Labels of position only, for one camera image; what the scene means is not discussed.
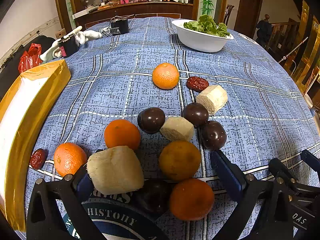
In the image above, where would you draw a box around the blue checked tablecloth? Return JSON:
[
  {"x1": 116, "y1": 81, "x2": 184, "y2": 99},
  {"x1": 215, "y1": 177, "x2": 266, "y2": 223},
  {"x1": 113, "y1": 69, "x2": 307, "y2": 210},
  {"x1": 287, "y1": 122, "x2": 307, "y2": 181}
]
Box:
[{"x1": 25, "y1": 17, "x2": 319, "y2": 239}]

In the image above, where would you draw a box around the dark jar with cork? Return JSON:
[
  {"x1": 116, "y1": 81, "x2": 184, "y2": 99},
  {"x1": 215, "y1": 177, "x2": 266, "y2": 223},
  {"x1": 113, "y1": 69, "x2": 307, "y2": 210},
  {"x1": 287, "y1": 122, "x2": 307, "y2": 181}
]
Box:
[{"x1": 58, "y1": 35, "x2": 79, "y2": 58}]

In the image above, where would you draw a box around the red jujube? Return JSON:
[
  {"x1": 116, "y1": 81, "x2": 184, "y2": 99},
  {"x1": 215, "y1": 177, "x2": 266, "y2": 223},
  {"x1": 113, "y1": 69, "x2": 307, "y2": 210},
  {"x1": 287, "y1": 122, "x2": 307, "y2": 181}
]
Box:
[
  {"x1": 29, "y1": 148, "x2": 47, "y2": 170},
  {"x1": 186, "y1": 76, "x2": 209, "y2": 92}
]

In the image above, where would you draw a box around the white bowl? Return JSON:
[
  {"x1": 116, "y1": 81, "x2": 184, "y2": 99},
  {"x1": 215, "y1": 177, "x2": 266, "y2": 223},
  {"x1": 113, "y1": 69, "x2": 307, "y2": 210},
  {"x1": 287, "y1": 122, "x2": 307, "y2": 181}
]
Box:
[{"x1": 171, "y1": 19, "x2": 234, "y2": 53}]

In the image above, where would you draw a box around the dark figurine statue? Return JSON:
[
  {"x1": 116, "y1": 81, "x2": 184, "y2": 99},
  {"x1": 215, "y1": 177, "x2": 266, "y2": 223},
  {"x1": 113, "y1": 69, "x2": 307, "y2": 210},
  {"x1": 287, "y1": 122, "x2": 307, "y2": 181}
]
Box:
[{"x1": 256, "y1": 14, "x2": 272, "y2": 48}]

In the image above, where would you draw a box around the black box on table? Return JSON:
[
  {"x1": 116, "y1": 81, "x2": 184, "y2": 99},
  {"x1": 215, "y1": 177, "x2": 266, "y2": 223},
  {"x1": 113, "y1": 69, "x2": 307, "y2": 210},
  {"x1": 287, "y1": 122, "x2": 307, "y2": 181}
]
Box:
[{"x1": 110, "y1": 16, "x2": 129, "y2": 35}]

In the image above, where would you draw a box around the orange tangerine bottom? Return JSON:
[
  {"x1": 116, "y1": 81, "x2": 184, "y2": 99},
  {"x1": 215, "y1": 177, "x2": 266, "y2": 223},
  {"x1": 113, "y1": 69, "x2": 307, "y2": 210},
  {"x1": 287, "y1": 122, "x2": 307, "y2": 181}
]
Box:
[{"x1": 169, "y1": 178, "x2": 215, "y2": 221}]

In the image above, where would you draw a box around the green lettuce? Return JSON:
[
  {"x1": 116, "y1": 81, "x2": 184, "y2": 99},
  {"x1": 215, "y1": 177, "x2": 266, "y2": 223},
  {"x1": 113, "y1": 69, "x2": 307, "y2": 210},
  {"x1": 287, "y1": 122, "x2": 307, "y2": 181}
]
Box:
[{"x1": 183, "y1": 15, "x2": 230, "y2": 37}]

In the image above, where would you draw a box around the black sofa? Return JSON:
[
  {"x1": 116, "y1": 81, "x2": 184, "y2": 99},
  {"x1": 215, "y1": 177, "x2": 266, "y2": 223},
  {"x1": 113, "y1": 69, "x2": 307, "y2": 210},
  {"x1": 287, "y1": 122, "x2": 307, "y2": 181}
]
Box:
[{"x1": 0, "y1": 35, "x2": 55, "y2": 99}]

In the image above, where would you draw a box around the large white yam chunk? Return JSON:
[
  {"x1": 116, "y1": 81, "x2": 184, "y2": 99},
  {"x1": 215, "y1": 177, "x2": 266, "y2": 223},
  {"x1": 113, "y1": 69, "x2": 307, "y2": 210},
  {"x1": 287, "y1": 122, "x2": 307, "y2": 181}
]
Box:
[{"x1": 87, "y1": 146, "x2": 144, "y2": 195}]

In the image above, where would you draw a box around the wooden sideboard counter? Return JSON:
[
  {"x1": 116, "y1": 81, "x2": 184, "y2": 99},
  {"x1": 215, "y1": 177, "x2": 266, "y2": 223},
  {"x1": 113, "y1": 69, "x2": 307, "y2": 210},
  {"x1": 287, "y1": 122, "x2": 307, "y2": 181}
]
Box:
[{"x1": 75, "y1": 2, "x2": 197, "y2": 29}]

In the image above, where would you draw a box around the yellow rimmed white tray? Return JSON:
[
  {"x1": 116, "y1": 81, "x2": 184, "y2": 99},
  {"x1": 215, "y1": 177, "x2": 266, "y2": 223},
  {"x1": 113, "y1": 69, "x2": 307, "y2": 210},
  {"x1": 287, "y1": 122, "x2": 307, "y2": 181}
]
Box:
[{"x1": 1, "y1": 60, "x2": 71, "y2": 232}]

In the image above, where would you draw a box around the dark plum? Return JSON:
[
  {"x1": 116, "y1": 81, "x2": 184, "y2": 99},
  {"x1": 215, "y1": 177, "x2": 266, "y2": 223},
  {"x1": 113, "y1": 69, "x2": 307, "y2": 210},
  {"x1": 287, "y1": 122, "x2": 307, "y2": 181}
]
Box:
[
  {"x1": 182, "y1": 102, "x2": 209, "y2": 127},
  {"x1": 137, "y1": 107, "x2": 165, "y2": 134},
  {"x1": 200, "y1": 121, "x2": 227, "y2": 150},
  {"x1": 136, "y1": 179, "x2": 176, "y2": 217}
]

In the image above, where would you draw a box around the red plastic bag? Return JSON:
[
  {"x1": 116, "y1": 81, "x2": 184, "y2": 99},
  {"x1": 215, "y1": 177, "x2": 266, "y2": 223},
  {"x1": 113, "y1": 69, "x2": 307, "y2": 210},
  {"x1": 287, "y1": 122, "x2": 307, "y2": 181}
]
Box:
[{"x1": 18, "y1": 43, "x2": 43, "y2": 74}]

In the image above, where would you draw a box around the dull orange tangerine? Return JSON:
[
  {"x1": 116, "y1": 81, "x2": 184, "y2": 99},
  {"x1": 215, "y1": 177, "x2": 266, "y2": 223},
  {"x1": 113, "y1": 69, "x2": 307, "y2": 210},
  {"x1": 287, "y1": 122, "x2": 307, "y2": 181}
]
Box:
[{"x1": 158, "y1": 141, "x2": 201, "y2": 181}]

